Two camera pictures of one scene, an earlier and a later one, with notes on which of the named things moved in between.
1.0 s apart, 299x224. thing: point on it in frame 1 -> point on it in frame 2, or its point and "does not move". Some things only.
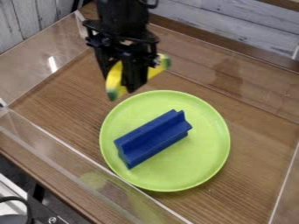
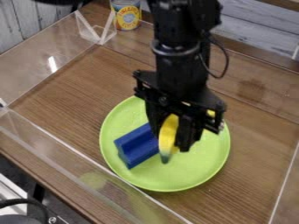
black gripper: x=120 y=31 -> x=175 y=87
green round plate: x=187 y=163 does not move
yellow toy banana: x=116 y=88 -> x=166 y=137
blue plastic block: x=152 y=137 does not move
